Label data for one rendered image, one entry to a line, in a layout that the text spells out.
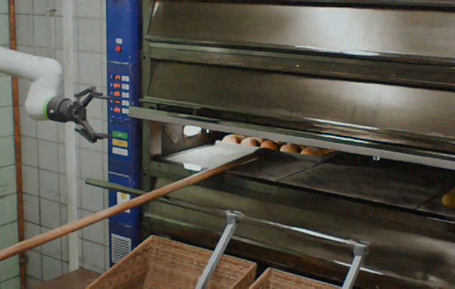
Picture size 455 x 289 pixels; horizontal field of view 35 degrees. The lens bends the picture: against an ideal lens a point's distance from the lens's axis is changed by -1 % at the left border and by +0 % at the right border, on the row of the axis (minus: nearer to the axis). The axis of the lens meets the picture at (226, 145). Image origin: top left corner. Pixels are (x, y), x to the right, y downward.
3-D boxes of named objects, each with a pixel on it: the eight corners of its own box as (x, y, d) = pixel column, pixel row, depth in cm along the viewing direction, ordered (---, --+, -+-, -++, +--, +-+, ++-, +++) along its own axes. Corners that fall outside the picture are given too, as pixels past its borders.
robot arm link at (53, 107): (44, 123, 260) (43, 98, 258) (68, 118, 269) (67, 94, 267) (56, 125, 257) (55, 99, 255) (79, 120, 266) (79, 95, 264)
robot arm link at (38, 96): (37, 121, 275) (15, 115, 266) (44, 89, 276) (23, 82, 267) (63, 126, 268) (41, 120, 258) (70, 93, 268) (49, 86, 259)
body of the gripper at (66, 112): (73, 98, 262) (92, 100, 257) (74, 120, 264) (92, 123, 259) (58, 100, 256) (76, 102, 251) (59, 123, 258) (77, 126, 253)
